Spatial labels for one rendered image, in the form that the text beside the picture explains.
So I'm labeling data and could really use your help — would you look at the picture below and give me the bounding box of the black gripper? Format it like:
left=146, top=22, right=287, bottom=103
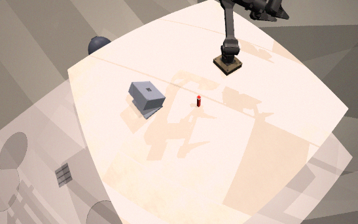
left=244, top=0, right=289, bottom=22

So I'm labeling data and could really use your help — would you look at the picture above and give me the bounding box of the grey sloped panel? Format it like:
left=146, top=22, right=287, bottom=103
left=128, top=81, right=166, bottom=120

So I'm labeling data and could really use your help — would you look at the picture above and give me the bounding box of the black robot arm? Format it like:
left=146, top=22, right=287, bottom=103
left=219, top=0, right=255, bottom=66

